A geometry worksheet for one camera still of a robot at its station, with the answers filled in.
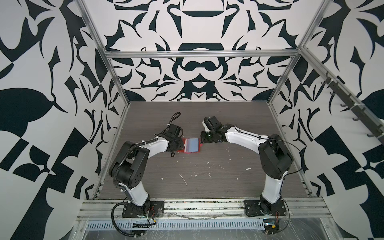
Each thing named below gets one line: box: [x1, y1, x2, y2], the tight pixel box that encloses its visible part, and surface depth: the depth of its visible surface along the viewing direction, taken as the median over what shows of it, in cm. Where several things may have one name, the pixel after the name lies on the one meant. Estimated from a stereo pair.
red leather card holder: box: [177, 137, 203, 154], surface depth 96 cm
